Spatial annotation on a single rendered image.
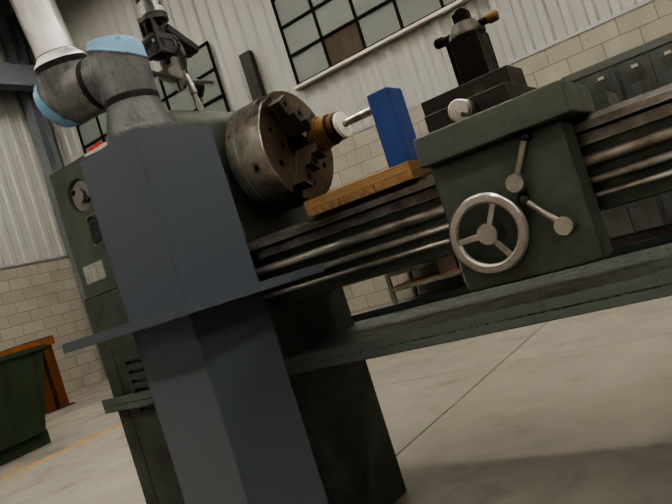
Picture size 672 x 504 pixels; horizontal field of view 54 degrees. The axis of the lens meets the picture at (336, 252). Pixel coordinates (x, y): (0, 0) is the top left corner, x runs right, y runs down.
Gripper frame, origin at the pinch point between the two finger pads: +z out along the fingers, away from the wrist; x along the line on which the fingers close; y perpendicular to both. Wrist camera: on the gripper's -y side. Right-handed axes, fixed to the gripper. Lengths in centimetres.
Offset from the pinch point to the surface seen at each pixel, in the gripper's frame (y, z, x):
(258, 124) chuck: 2.4, 20.1, 23.4
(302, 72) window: -673, -222, -381
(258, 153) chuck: 3.6, 27.1, 21.5
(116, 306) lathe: 14, 52, -37
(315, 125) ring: -8.3, 23.9, 32.9
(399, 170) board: 6, 45, 59
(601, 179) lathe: 4, 60, 98
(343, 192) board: 6, 45, 44
